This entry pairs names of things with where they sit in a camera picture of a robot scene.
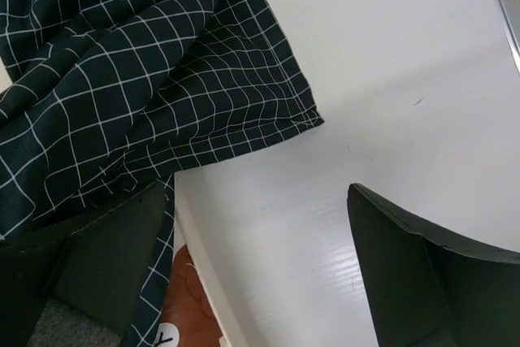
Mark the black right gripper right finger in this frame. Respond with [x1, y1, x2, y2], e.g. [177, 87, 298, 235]
[347, 184, 519, 346]

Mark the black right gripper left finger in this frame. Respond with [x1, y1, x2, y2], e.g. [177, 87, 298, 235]
[1, 183, 165, 346]

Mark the cream pillow with bear print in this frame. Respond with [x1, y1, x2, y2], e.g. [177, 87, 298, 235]
[154, 245, 226, 347]

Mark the dark grid-pattern pillowcase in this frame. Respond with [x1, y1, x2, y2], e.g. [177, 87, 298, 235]
[1, 0, 323, 346]

